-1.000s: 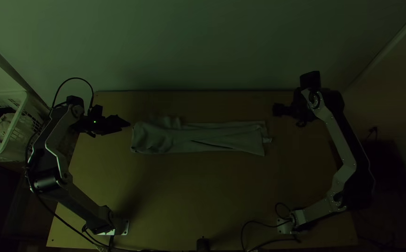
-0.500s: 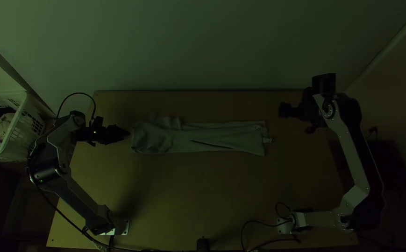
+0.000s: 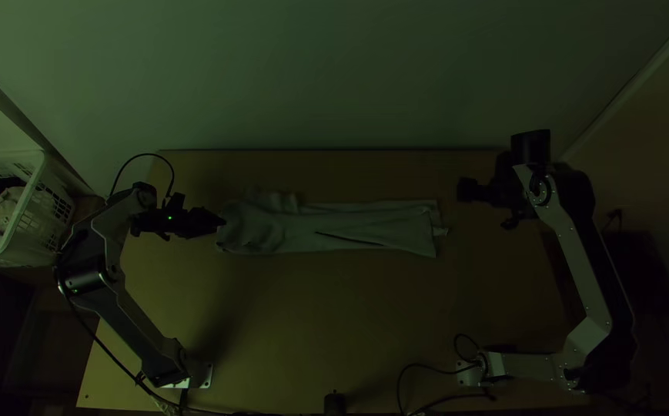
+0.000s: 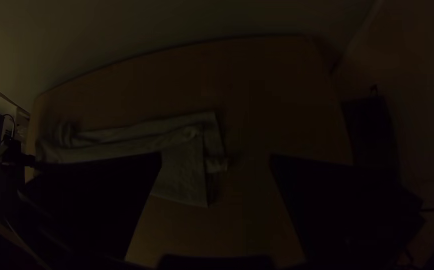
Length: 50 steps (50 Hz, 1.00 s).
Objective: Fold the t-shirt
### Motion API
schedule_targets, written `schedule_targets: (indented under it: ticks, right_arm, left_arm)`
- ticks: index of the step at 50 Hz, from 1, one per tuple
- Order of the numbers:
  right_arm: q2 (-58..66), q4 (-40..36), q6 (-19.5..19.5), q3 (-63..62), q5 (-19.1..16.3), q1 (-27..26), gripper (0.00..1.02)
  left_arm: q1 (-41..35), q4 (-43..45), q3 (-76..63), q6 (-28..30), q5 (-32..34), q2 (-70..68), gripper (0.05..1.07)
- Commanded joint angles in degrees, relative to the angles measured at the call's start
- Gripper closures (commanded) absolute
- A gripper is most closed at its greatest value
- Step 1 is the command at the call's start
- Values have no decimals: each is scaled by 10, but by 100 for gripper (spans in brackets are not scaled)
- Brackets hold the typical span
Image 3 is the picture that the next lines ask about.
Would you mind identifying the black cable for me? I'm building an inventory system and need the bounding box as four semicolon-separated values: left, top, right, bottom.
56;281;192;416
396;361;485;416
107;152;177;202
453;332;491;371

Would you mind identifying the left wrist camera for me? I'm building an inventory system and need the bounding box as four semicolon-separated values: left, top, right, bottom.
162;192;189;213

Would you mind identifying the grey t-shirt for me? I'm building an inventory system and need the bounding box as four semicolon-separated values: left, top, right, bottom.
216;186;450;260

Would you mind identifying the white laundry basket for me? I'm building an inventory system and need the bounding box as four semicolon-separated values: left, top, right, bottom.
0;149;79;269

